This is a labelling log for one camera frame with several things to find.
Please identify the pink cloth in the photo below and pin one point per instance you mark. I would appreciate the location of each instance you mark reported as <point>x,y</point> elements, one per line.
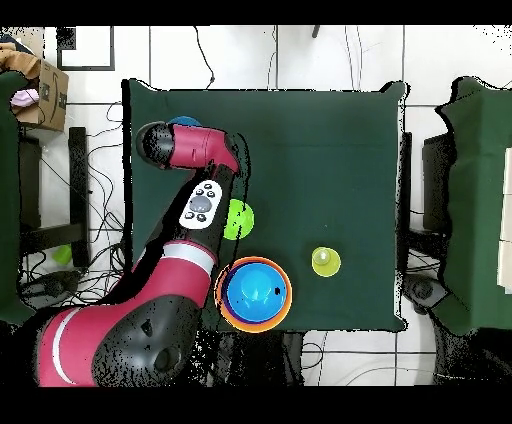
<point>24,98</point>

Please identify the deep blue bowl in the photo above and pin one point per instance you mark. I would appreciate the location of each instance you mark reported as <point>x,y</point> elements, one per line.
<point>256,292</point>

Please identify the lime green cup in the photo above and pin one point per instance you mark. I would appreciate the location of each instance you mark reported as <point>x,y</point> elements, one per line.
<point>63,255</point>

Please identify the black square frame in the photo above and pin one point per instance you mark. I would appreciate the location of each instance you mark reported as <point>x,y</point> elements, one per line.
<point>86,68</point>

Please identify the light orange bowl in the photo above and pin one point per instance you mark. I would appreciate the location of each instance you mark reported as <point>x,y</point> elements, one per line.
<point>260,328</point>

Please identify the small blue ringed bowl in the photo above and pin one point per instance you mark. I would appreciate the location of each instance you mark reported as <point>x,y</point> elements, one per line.
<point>184,120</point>

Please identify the black bench frame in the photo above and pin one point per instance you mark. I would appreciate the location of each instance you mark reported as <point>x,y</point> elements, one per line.
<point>78,180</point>

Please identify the black stand leg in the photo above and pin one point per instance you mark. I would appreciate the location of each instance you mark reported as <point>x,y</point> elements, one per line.
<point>315,31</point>

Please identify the cardboard box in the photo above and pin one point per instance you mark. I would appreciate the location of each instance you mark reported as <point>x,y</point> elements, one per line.
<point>52,108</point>

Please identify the green cloth covered table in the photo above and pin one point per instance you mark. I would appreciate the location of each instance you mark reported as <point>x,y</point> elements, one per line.
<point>476,200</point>
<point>8,200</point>

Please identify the green bowl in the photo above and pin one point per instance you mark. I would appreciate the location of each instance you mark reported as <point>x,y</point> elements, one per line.
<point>244,220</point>

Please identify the grey floor equipment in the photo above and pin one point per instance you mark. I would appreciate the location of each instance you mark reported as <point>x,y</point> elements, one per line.
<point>424,290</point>

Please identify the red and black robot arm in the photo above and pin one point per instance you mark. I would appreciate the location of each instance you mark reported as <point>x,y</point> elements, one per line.
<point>172,280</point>

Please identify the yellow cup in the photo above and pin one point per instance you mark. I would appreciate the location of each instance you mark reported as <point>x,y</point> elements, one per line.
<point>330,268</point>

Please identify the dark green tablecloth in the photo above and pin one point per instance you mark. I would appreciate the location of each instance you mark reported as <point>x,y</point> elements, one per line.
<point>328,160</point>

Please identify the brown crumpled paper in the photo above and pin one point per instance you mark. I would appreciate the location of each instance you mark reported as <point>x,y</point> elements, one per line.
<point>20,60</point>

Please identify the white box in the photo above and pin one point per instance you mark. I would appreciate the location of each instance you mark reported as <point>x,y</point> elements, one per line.
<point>506,260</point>

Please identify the black cabinet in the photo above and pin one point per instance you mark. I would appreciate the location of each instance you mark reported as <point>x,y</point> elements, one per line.
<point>436,180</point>

